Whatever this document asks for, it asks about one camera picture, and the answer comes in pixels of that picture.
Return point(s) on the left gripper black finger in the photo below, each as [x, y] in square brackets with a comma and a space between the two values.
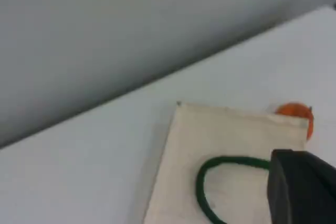
[286, 195]
[324, 195]

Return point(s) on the orange toy fruit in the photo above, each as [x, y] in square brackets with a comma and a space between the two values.
[296, 111]

